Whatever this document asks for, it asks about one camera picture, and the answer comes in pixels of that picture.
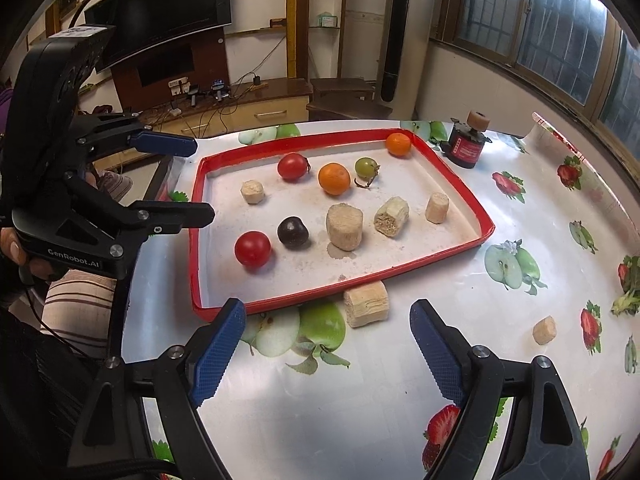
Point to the red black cylindrical device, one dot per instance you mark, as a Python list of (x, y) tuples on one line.
[(466, 140)]

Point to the dark purple tomato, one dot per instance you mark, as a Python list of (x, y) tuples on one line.
[(292, 233)]

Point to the small red tomato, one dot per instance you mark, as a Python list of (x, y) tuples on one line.
[(292, 167)]

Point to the tall air conditioner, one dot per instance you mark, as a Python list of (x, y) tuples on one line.
[(406, 33)]

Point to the left hand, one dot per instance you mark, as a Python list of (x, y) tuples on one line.
[(10, 246)]

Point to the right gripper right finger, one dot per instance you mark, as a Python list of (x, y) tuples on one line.
[(471, 377)]

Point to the orange tangerine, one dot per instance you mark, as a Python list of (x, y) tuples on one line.
[(334, 179), (398, 144)]

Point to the wooden tv cabinet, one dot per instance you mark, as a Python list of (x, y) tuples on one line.
[(185, 86)]

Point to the red rimmed white tray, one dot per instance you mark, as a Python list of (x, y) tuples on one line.
[(306, 217)]

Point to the large beige cylinder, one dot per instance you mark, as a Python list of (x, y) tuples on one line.
[(344, 226), (391, 217)]

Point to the round beige cork piece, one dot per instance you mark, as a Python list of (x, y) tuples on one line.
[(253, 192)]

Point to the green tomato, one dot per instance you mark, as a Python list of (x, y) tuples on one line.
[(367, 170)]

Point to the large red tomato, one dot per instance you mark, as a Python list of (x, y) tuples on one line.
[(252, 249)]

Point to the black television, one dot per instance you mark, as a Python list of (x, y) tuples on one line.
[(140, 25)]

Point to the beige block on tray rim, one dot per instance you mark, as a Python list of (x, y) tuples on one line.
[(366, 304)]

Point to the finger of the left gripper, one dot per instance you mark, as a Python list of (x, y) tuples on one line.
[(172, 217), (159, 143)]

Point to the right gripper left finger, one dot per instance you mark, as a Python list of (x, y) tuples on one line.
[(183, 378)]

